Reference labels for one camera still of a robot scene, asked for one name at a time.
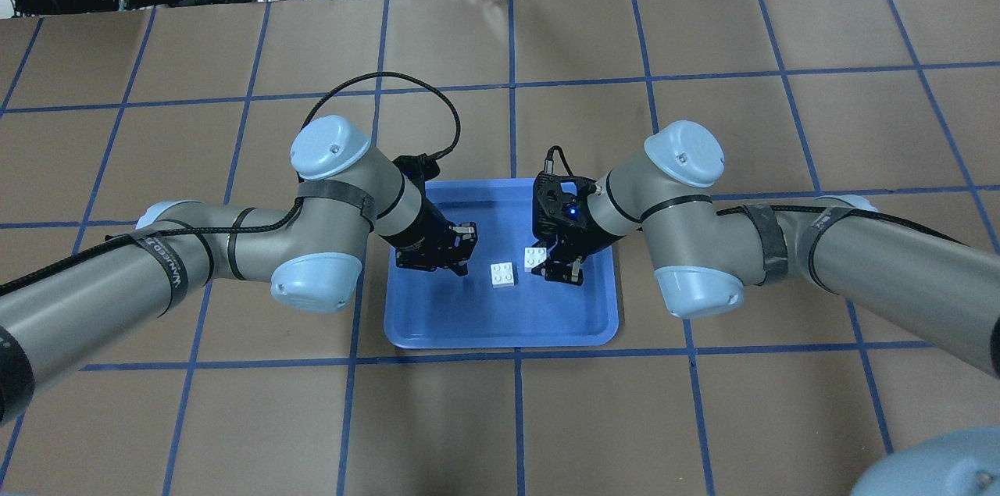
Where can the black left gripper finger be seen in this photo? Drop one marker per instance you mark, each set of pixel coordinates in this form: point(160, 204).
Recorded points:
point(456, 264)
point(464, 240)

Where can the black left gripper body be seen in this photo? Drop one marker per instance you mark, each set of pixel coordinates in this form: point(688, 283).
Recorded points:
point(425, 232)

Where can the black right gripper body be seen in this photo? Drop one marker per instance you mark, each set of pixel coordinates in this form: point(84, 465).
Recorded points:
point(584, 235)

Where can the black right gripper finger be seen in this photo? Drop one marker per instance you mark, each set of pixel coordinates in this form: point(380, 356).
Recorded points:
point(564, 270)
point(543, 246)

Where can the white block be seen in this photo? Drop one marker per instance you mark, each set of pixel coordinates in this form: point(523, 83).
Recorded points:
point(533, 257)
point(503, 275)

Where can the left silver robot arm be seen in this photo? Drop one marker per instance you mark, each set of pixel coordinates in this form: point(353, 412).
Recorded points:
point(57, 318)

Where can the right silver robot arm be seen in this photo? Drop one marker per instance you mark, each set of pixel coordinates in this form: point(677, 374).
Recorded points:
point(703, 259)

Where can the blue plastic tray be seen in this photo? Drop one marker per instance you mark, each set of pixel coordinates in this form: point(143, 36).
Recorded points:
point(426, 310)

